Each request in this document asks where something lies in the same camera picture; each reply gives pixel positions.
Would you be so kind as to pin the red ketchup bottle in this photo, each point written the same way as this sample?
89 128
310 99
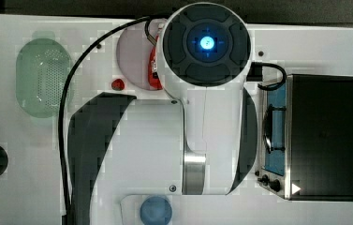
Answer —
153 79

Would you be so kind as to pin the grey oval plate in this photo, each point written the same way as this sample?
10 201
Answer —
132 53

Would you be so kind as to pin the blue cup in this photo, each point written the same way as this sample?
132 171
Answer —
156 210

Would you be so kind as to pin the small red tomato toy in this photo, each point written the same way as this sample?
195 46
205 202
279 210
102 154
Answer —
118 85

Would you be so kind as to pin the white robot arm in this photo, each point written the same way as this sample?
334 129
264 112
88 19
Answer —
130 154

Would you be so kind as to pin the green perforated colander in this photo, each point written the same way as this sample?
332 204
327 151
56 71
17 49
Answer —
42 66

